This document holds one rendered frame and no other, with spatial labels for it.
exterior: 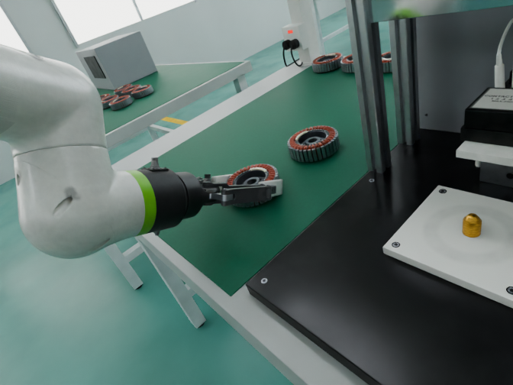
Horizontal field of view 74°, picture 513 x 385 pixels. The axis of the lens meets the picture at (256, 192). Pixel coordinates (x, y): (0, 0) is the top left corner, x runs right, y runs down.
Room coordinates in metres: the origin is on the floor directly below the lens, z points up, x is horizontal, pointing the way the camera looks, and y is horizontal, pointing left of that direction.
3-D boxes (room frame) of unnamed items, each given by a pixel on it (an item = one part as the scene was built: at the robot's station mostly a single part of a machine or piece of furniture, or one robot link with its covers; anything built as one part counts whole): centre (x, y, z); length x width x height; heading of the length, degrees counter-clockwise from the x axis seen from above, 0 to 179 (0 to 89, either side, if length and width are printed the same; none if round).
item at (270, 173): (0.59, 0.00, 0.77); 0.11 x 0.11 x 0.04
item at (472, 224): (0.28, -0.23, 0.80); 0.02 x 0.02 x 0.03
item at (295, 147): (0.67, -0.16, 0.77); 0.11 x 0.11 x 0.04
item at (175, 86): (2.32, 0.75, 0.38); 1.85 x 1.10 x 0.75; 31
